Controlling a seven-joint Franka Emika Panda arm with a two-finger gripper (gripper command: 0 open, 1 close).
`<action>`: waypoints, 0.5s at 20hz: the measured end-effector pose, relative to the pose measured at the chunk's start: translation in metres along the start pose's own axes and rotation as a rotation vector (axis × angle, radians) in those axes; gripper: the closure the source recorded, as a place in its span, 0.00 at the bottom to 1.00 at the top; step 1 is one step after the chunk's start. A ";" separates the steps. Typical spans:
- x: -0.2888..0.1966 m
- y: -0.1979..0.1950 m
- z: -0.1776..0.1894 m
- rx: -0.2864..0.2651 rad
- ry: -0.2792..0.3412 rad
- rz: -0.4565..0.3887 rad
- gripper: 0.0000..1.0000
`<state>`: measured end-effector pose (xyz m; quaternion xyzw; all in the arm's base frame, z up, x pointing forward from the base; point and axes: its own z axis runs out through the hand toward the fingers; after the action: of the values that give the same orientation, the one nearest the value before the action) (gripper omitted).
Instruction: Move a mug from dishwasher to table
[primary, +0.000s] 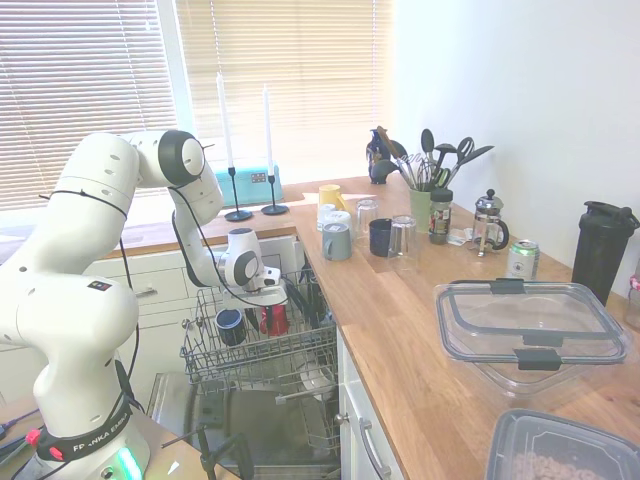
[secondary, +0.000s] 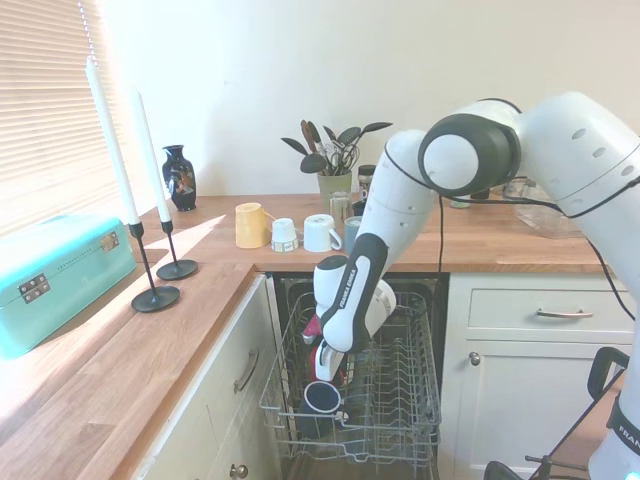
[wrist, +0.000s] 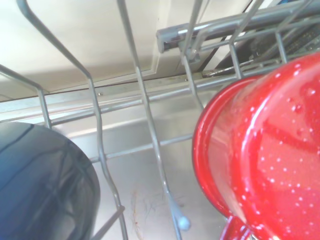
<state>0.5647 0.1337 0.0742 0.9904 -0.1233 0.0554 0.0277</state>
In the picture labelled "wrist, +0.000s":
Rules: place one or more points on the red speckled enamel mug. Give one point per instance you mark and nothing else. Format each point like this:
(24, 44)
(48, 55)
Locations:
(270, 155)

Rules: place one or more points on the stainless dishwasher door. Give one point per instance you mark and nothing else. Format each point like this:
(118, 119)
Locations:
(135, 175)

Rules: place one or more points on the dark blue mug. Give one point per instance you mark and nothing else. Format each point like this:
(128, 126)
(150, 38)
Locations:
(42, 182)

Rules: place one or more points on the white drawer cabinet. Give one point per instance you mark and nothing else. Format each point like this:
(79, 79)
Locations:
(87, 30)

